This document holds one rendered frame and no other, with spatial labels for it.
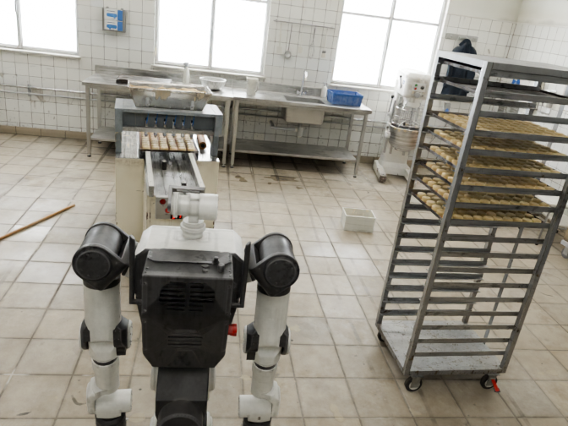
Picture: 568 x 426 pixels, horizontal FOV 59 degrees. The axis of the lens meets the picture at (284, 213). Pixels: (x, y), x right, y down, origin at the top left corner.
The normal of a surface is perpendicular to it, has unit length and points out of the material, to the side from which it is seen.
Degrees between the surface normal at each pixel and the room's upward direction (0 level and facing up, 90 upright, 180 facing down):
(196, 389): 45
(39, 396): 0
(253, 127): 90
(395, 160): 90
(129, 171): 90
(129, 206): 90
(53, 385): 0
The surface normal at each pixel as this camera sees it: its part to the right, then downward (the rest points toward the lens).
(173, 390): 0.18, -0.37
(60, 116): 0.12, 0.39
